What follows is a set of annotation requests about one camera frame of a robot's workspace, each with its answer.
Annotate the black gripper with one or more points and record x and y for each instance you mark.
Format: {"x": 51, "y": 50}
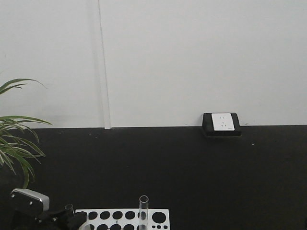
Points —
{"x": 49, "y": 220}

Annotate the short transparent test tube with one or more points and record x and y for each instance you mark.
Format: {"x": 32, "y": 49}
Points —
{"x": 70, "y": 208}

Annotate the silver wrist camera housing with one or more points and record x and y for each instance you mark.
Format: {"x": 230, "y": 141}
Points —
{"x": 29, "y": 202}

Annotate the green potted plant leaves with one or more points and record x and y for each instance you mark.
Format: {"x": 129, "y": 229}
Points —
{"x": 14, "y": 148}

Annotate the tall transparent test tube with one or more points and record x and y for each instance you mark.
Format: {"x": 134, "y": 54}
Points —
{"x": 143, "y": 212}

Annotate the white test tube rack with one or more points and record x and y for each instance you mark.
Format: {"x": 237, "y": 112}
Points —
{"x": 124, "y": 219}

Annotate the white wall power socket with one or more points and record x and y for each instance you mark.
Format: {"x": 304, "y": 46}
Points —
{"x": 222, "y": 122}

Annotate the white cable conduit strip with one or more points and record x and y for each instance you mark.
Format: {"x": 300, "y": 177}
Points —
{"x": 103, "y": 78}

